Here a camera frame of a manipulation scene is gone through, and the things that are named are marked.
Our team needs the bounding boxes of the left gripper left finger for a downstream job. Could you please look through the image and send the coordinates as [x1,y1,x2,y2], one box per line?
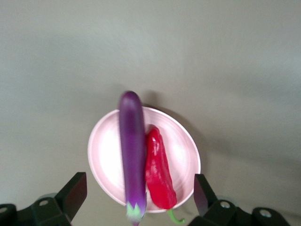
[0,171,87,226]

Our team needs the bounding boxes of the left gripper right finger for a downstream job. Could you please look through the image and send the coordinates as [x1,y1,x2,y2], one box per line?
[188,173,291,226]

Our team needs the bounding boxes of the red pepper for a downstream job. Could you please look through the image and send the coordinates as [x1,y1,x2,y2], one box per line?
[144,126,185,224]

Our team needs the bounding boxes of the purple eggplant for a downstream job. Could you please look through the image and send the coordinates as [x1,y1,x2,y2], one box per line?
[117,90,148,226]

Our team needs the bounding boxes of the pink plate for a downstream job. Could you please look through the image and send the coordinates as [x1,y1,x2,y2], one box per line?
[87,106,202,214]

